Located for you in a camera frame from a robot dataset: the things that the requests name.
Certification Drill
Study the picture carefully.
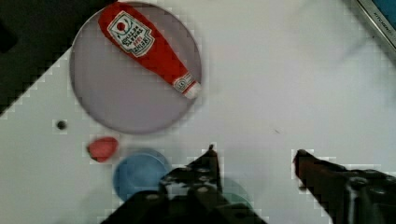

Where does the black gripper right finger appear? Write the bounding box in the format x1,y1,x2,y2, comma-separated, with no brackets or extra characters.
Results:
293,149,396,224

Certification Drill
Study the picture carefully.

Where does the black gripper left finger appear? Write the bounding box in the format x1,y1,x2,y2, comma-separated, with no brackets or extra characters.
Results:
100,146,267,224

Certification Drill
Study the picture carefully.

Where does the teal green cup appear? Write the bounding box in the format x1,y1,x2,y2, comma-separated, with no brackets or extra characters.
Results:
222,177,252,208

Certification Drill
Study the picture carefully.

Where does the blue bowl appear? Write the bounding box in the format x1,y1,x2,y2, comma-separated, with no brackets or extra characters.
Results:
113,148,171,202

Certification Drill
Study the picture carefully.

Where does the red strawberry toy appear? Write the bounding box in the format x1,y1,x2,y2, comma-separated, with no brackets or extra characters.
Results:
87,136,119,162

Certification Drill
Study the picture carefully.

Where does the grey round plate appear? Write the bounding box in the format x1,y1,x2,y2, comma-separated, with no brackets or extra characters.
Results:
69,12,195,134

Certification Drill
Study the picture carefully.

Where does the red ketchup bottle toy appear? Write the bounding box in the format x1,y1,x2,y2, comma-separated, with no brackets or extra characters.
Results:
98,2,202,99

